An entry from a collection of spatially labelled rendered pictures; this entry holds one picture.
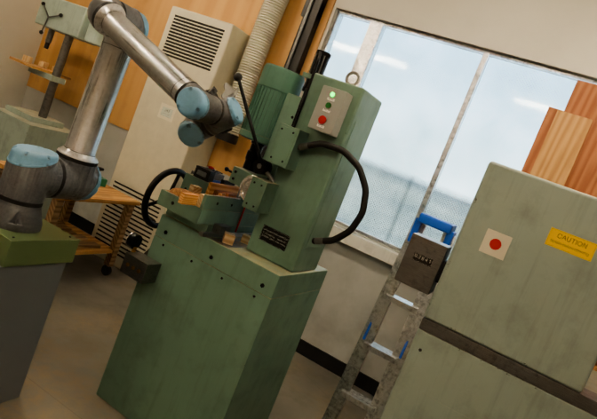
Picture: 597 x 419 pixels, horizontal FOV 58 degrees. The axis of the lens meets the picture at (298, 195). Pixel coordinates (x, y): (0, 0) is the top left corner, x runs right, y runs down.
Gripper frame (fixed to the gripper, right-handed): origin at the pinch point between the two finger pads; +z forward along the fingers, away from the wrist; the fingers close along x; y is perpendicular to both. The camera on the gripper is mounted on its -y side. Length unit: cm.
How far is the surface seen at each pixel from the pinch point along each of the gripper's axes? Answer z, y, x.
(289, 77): 13.5, -7.8, -21.9
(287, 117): 3.1, -18.9, -16.8
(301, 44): 156, -28, 9
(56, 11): 171, 67, 159
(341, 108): -10.3, -19.8, -41.3
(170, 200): -24.8, -20.2, 30.4
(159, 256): -32, -37, 46
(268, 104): 7.2, -12.1, -11.3
